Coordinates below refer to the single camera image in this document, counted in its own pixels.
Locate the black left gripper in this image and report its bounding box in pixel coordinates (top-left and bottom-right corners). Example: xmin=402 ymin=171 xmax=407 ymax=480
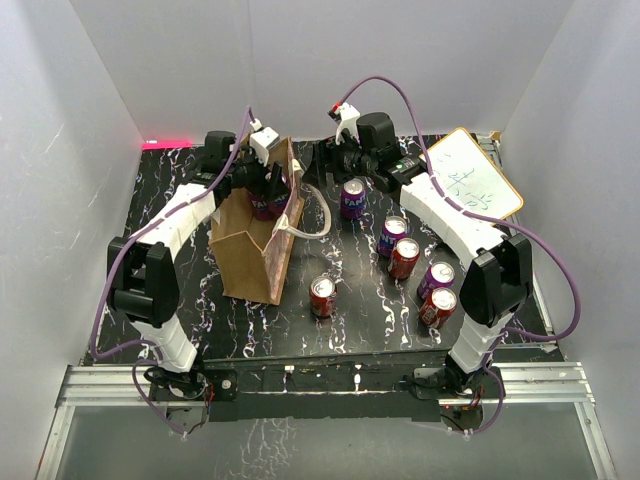
xmin=226 ymin=145 xmax=289 ymax=202

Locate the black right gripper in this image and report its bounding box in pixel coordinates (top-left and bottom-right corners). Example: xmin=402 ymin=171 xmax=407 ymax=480
xmin=303 ymin=129 xmax=377 ymax=190

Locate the purple fanta can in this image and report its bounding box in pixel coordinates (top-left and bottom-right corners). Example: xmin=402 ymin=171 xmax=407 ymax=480
xmin=417 ymin=261 xmax=455 ymax=300
xmin=247 ymin=191 xmax=273 ymax=221
xmin=267 ymin=187 xmax=291 ymax=218
xmin=377 ymin=215 xmax=408 ymax=258
xmin=340 ymin=178 xmax=366 ymax=220

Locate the brown canvas tote bag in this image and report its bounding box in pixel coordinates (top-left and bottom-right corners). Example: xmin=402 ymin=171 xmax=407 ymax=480
xmin=209 ymin=137 xmax=304 ymax=305

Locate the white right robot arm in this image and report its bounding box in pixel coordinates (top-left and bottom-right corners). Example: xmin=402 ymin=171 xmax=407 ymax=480
xmin=303 ymin=104 xmax=533 ymax=397

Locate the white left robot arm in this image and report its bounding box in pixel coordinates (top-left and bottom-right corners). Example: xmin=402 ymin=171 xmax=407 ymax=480
xmin=105 ymin=127 xmax=286 ymax=399

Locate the purple Fanta can back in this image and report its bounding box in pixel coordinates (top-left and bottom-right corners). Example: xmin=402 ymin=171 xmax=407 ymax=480
xmin=340 ymin=178 xmax=366 ymax=220

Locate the red cola can front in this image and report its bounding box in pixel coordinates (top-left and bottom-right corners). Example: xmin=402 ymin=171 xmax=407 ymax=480
xmin=309 ymin=276 xmax=337 ymax=318

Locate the red cola can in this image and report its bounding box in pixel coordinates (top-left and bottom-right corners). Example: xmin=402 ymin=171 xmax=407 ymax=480
xmin=419 ymin=287 xmax=458 ymax=329
xmin=309 ymin=276 xmax=337 ymax=318
xmin=387 ymin=237 xmax=420 ymax=280

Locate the red cola can centre right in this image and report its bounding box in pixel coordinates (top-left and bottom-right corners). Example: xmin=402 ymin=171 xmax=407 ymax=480
xmin=387 ymin=237 xmax=420 ymax=280

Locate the yellow framed whiteboard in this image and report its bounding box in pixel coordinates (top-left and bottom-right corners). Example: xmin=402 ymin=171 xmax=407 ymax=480
xmin=428 ymin=127 xmax=524 ymax=219

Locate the red cola can far right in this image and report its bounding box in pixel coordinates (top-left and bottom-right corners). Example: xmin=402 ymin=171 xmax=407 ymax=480
xmin=419 ymin=287 xmax=458 ymax=329

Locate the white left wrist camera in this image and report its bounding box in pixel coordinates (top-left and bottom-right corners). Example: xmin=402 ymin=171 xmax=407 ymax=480
xmin=248 ymin=118 xmax=281 ymax=166

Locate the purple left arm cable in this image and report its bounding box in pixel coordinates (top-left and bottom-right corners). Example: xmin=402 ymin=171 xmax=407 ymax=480
xmin=89 ymin=105 xmax=264 ymax=437

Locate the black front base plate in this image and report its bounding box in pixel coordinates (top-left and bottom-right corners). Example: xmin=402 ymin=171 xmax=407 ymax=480
xmin=144 ymin=351 xmax=505 ymax=423

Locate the aluminium rail frame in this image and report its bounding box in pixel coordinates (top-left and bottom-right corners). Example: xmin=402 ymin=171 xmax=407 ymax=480
xmin=34 ymin=132 xmax=619 ymax=480

